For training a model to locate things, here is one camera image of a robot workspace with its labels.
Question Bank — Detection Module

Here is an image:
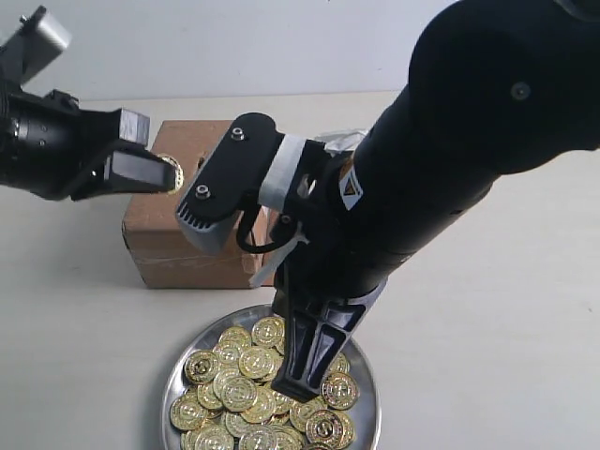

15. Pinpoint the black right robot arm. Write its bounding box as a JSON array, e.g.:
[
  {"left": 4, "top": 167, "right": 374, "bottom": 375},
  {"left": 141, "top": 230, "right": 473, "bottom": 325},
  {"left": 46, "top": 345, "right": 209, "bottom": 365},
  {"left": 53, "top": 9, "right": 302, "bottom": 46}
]
[{"left": 273, "top": 1, "right": 599, "bottom": 402}]

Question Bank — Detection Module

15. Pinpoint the round silver metal plate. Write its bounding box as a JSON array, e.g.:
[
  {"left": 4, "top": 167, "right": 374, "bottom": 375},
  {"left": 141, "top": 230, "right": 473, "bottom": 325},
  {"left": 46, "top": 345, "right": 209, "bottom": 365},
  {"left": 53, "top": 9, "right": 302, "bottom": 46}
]
[{"left": 160, "top": 303, "right": 383, "bottom": 450}]

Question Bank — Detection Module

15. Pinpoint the black grey right wrist camera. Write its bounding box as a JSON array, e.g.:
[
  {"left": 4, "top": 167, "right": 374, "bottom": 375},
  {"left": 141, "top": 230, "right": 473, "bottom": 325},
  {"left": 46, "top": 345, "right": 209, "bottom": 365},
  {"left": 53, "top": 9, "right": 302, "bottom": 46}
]
[{"left": 175, "top": 112, "right": 307, "bottom": 255}]

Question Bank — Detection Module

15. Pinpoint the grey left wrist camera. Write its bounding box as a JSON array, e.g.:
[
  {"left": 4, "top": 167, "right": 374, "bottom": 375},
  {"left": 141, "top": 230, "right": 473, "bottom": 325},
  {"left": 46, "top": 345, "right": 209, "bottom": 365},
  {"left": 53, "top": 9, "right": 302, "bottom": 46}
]
[{"left": 1, "top": 6, "right": 72, "bottom": 86}]

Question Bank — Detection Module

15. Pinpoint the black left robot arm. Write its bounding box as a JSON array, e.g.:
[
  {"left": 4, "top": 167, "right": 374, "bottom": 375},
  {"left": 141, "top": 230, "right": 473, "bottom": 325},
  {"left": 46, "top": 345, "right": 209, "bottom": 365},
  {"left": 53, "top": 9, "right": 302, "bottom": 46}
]
[{"left": 1, "top": 90, "right": 177, "bottom": 202}]

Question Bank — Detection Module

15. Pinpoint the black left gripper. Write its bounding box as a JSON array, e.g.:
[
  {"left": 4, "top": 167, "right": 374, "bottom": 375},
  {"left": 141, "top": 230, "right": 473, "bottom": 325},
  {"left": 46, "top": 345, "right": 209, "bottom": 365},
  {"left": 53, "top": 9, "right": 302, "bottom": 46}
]
[{"left": 1, "top": 88, "right": 174, "bottom": 201}]

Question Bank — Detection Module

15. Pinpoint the gold coin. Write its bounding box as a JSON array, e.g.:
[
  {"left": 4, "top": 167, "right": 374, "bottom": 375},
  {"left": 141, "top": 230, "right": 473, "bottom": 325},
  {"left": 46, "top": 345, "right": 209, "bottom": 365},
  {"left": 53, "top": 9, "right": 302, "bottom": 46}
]
[
  {"left": 322, "top": 371, "right": 360, "bottom": 411},
  {"left": 158, "top": 154, "right": 185, "bottom": 195},
  {"left": 184, "top": 350, "right": 220, "bottom": 384},
  {"left": 221, "top": 376, "right": 258, "bottom": 413}
]

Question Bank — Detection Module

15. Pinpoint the gold coin left edge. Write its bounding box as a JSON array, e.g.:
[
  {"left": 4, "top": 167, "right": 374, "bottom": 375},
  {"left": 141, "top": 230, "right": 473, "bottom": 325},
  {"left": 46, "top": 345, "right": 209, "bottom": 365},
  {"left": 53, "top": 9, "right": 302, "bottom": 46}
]
[{"left": 170, "top": 396, "right": 207, "bottom": 431}]

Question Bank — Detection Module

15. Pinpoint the brown cardboard box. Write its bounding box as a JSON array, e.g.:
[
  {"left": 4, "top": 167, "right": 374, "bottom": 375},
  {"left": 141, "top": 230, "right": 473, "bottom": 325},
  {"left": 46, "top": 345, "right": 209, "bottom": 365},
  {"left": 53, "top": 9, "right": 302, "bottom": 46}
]
[{"left": 122, "top": 120, "right": 267, "bottom": 289}]

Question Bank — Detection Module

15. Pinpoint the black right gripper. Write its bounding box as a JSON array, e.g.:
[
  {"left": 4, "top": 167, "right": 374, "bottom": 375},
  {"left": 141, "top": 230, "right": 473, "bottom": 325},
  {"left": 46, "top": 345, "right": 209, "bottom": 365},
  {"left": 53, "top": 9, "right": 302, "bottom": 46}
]
[{"left": 273, "top": 149, "right": 389, "bottom": 402}]

